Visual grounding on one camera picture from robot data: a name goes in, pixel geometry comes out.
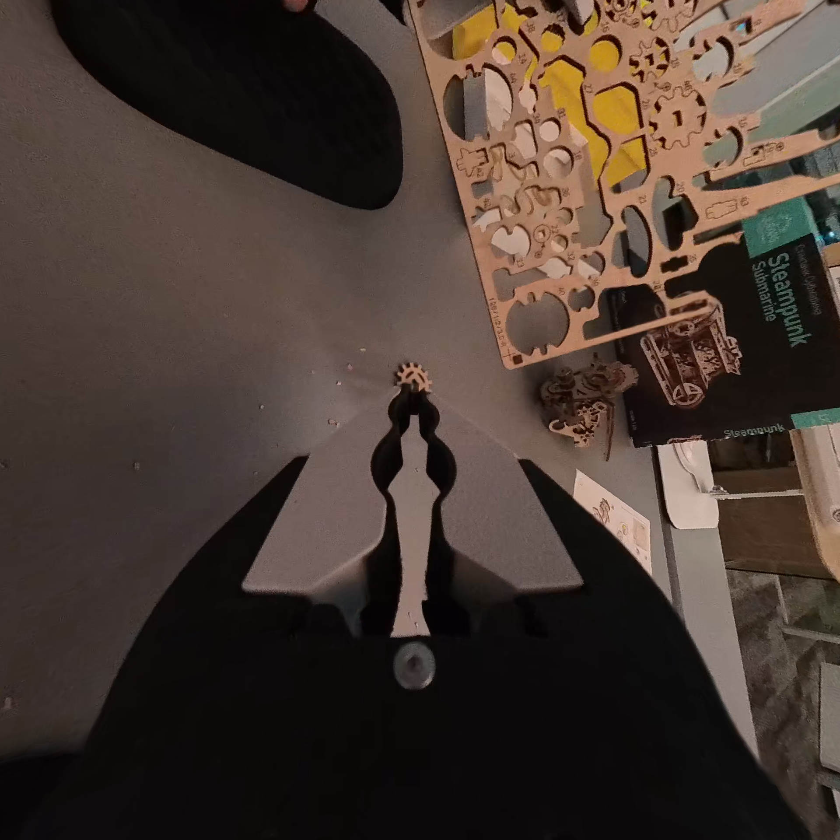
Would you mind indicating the laser-cut wooden parts sheet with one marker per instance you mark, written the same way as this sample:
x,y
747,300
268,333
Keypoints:
x,y
682,164

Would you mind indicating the brown cardboard box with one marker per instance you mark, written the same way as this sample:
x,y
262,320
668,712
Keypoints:
x,y
761,531

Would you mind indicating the thin spoked wooden gear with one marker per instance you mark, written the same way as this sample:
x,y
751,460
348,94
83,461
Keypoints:
x,y
412,375

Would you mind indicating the white sign stand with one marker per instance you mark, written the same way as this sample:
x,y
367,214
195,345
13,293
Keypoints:
x,y
686,492

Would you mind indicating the yellow object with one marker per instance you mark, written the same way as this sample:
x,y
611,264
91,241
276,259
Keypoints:
x,y
617,111

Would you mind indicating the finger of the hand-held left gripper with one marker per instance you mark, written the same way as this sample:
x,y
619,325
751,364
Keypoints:
x,y
459,12

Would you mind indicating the black model kit box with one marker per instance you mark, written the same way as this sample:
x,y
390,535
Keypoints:
x,y
722,315

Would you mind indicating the open instruction booklet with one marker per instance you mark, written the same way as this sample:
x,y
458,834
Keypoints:
x,y
613,518

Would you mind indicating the partly built wooden model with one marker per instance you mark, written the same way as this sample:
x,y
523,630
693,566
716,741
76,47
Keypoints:
x,y
584,400

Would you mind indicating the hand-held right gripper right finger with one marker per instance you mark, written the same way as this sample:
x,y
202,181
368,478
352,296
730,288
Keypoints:
x,y
505,525

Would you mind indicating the person's left hand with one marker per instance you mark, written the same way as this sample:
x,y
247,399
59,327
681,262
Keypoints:
x,y
298,4

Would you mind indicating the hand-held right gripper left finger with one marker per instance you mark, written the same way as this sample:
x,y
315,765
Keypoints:
x,y
315,525

